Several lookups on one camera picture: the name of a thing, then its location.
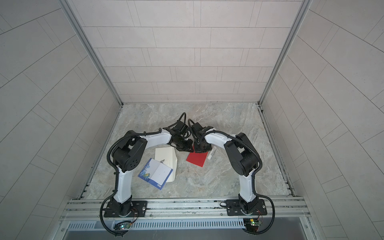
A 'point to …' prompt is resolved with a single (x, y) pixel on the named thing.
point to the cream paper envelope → (167, 156)
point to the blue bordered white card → (156, 173)
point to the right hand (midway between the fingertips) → (198, 151)
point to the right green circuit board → (251, 224)
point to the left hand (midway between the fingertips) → (197, 148)
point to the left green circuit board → (122, 225)
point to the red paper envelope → (198, 158)
